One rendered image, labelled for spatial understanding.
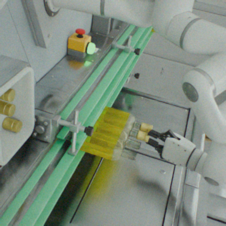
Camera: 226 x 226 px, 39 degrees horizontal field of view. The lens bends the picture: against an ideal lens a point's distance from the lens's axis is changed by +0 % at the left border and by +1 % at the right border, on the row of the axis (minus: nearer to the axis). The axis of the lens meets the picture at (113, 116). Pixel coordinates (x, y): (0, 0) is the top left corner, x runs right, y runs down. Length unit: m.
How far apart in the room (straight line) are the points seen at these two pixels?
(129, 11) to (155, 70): 6.60
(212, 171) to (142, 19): 0.47
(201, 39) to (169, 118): 0.85
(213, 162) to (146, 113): 0.70
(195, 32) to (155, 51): 6.54
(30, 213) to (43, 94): 0.39
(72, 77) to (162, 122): 0.58
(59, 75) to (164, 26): 0.46
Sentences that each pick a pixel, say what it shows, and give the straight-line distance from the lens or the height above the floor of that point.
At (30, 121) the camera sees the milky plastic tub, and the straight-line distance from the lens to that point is 0.93.
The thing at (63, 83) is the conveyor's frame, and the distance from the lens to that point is 1.10.
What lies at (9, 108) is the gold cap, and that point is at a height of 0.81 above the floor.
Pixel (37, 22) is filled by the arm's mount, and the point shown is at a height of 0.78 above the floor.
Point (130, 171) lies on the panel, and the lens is 1.21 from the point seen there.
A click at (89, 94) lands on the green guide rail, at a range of 1.10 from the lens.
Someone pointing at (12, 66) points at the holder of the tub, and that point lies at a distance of 0.82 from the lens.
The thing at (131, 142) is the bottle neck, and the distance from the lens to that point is 1.11.
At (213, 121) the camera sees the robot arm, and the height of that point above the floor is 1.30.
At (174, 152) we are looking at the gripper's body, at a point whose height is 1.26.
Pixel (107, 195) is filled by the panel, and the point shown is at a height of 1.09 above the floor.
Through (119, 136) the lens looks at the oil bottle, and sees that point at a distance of 1.10.
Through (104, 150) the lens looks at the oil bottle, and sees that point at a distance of 1.06.
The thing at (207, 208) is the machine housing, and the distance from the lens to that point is 1.23.
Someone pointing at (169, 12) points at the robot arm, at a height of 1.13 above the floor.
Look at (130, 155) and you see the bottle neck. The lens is 1.07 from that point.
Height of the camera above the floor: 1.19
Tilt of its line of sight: 9 degrees down
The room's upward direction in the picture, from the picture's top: 107 degrees clockwise
